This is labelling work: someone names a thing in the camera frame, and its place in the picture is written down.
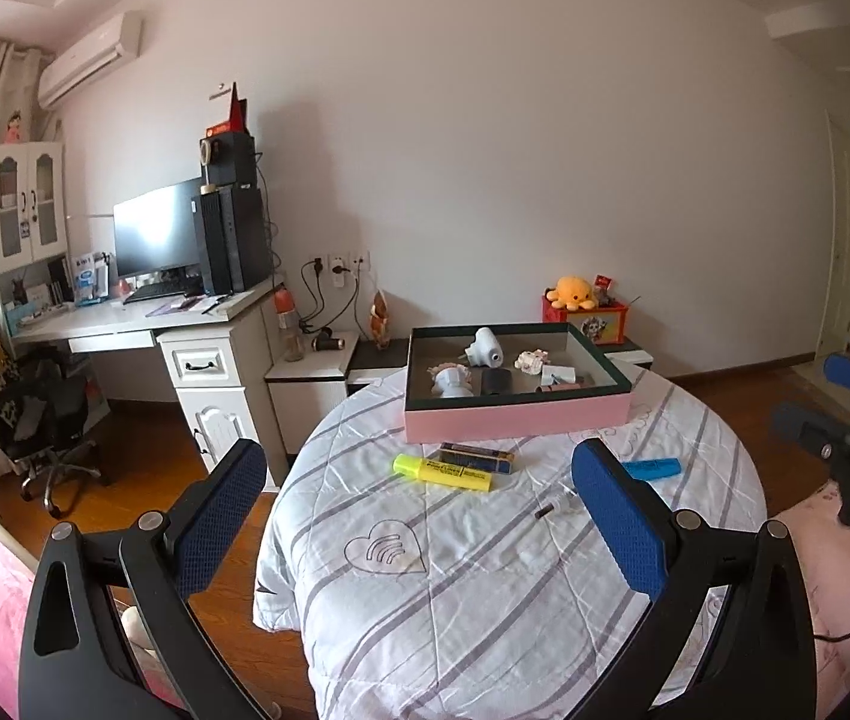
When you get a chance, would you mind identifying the blue highlighter marker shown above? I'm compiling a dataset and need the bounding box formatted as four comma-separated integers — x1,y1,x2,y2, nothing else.
621,458,681,483

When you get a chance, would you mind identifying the blue gold rectangular box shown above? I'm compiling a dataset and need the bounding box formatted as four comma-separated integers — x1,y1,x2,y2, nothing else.
436,442,514,475

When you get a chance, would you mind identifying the yellow highlighter marker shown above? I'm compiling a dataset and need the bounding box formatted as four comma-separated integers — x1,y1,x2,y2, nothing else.
392,454,493,493

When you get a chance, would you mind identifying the black remote control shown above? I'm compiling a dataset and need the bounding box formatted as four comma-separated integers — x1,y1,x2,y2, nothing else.
482,367,512,397

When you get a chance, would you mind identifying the pink flat case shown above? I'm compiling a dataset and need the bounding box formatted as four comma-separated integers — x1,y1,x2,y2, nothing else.
535,380,594,394

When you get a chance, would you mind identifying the small white box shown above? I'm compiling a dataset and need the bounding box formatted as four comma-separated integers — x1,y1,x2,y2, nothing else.
540,364,578,387

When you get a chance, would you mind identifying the low white side table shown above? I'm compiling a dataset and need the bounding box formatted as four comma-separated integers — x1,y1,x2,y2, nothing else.
264,330,358,455

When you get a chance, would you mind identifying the white desk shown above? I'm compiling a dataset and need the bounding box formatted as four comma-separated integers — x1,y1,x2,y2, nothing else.
13,278,288,494

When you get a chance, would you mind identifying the pink white brick model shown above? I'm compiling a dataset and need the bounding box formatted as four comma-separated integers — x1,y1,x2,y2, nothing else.
512,348,550,377

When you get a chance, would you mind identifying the white quilted table cover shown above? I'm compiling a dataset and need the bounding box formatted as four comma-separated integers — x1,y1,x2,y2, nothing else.
250,362,770,720

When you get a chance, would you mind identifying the office chair with clothes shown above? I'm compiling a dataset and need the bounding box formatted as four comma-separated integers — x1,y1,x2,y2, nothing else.
0,340,106,518

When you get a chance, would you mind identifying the red toy box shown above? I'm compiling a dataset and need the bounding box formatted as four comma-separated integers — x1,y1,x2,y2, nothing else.
542,298,628,346

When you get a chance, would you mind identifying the pink green storage box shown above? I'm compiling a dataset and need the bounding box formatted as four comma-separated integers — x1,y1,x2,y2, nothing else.
404,323,633,444

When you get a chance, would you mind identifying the white figurine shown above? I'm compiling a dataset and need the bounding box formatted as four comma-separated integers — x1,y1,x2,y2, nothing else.
428,362,473,398

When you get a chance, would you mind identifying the orange cap bottle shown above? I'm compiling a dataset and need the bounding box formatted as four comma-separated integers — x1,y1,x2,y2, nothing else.
274,286,306,362

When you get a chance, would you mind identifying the orange octopus plush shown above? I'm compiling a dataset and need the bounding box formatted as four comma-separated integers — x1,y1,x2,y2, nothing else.
545,277,597,312

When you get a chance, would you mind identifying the black computer tower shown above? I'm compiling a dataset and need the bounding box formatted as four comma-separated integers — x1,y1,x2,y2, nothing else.
190,185,275,296

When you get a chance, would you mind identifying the computer monitor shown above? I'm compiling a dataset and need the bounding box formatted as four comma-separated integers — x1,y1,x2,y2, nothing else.
112,179,200,278

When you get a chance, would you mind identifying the black speaker on tower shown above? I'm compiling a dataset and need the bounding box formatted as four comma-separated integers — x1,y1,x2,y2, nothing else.
199,132,257,187

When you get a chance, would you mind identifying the white glass door cabinet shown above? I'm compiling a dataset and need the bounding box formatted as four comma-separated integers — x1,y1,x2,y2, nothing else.
0,142,68,275

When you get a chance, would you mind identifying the white air conditioner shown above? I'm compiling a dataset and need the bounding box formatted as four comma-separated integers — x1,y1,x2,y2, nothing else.
38,11,143,110

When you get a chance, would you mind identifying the white camera toy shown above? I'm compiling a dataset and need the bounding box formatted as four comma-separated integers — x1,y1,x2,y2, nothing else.
464,327,504,369

